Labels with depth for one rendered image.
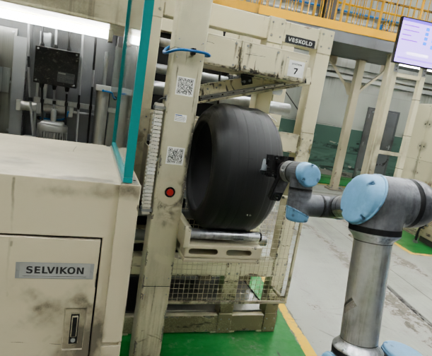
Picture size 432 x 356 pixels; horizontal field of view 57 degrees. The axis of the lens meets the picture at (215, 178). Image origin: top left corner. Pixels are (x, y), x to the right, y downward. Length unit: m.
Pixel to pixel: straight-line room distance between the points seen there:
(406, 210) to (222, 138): 0.85
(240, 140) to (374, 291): 0.84
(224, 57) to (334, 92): 10.02
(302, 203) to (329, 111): 10.64
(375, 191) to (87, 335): 0.69
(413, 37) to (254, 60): 3.87
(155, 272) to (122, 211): 1.00
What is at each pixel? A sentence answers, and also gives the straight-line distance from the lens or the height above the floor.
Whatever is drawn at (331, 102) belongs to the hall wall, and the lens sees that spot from 11.90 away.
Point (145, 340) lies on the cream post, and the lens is 1.99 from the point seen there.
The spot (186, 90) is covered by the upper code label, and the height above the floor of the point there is 1.49.
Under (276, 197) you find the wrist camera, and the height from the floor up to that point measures 1.16.
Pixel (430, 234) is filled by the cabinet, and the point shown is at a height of 0.18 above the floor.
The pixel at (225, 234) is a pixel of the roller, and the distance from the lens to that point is 1.75.
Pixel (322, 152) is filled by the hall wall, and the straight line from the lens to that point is 11.85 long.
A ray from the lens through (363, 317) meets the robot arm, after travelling 0.99.
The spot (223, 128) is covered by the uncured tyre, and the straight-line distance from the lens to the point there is 1.61.
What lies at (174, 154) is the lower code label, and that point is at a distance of 1.68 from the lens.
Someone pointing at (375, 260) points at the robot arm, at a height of 1.18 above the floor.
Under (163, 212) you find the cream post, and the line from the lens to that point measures 1.73.
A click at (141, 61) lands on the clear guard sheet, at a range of 0.82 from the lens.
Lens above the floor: 1.46
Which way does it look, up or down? 10 degrees down
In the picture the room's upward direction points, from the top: 9 degrees clockwise
